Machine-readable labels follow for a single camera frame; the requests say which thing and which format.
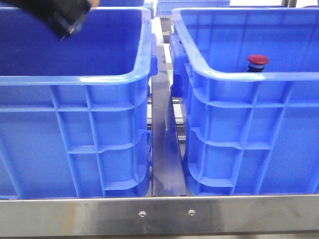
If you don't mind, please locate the steel shelf rail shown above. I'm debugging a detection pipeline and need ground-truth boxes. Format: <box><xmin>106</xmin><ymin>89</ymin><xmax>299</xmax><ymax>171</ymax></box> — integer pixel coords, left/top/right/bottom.
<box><xmin>0</xmin><ymin>195</ymin><xmax>319</xmax><ymax>237</ymax></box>

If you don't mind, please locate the large blue plastic bin right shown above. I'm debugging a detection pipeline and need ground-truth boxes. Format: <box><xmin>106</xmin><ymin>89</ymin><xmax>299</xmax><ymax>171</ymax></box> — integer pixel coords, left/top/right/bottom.
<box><xmin>170</xmin><ymin>7</ymin><xmax>319</xmax><ymax>196</ymax></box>

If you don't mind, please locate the large blue plastic bin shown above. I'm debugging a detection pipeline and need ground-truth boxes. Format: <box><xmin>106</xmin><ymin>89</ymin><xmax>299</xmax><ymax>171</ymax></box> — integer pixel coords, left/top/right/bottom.
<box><xmin>170</xmin><ymin>7</ymin><xmax>319</xmax><ymax>196</ymax></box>
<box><xmin>0</xmin><ymin>7</ymin><xmax>158</xmax><ymax>200</ymax></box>

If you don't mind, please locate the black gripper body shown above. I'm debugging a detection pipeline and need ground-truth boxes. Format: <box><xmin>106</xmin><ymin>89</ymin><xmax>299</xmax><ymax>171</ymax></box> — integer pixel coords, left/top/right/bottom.
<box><xmin>3</xmin><ymin>0</ymin><xmax>100</xmax><ymax>39</ymax></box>

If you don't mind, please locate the red mushroom push button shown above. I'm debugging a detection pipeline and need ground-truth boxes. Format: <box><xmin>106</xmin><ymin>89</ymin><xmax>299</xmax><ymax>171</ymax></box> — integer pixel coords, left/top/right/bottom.
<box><xmin>247</xmin><ymin>54</ymin><xmax>269</xmax><ymax>73</ymax></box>

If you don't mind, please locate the low blue crate far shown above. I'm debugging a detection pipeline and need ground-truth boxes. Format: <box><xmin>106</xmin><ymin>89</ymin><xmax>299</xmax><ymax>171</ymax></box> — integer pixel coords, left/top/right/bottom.
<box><xmin>156</xmin><ymin>0</ymin><xmax>231</xmax><ymax>16</ymax></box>

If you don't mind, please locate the large blue plastic bin left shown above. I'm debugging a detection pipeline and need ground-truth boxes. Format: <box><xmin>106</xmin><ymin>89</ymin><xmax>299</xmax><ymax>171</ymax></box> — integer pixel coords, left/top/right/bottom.
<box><xmin>0</xmin><ymin>7</ymin><xmax>158</xmax><ymax>200</ymax></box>

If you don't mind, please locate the steel centre divider bar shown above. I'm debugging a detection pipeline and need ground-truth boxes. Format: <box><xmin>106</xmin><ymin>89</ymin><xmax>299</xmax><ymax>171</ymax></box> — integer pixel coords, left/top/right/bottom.
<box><xmin>150</xmin><ymin>37</ymin><xmax>187</xmax><ymax>197</ymax></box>

